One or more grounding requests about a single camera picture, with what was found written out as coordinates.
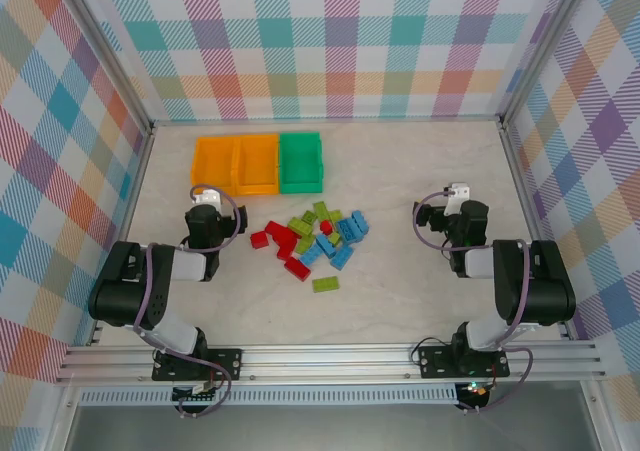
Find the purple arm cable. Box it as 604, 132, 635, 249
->
132, 184, 240, 419
412, 186, 534, 415

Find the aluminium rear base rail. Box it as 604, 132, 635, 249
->
149, 115, 504, 128

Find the wide aluminium mounting rail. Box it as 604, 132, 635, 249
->
54, 340, 609, 386

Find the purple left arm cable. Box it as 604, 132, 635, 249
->
132, 184, 240, 419

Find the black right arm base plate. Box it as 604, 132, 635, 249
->
417, 345, 512, 380

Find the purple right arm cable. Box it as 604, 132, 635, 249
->
412, 186, 534, 415

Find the large blue lego brick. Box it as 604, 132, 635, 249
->
335, 218, 362, 245

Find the white slotted cable duct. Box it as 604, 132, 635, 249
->
78, 389, 460, 406

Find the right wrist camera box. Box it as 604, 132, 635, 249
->
443, 183, 472, 217

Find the aluminium side base rail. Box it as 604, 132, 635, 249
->
87, 125, 156, 347
499, 120, 581, 340

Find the aluminium frame post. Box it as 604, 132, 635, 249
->
49, 0, 156, 137
49, 385, 84, 451
499, 0, 601, 130
582, 383, 619, 451

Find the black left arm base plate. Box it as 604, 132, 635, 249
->
151, 348, 245, 383

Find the aluminium lower frame post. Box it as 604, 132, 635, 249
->
582, 383, 619, 451
49, 385, 84, 451

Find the long red lego brick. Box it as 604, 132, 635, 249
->
264, 220, 297, 246

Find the orange plastic bin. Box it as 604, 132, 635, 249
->
233, 133, 280, 196
190, 135, 240, 196

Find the green plastic bin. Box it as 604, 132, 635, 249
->
277, 130, 325, 195

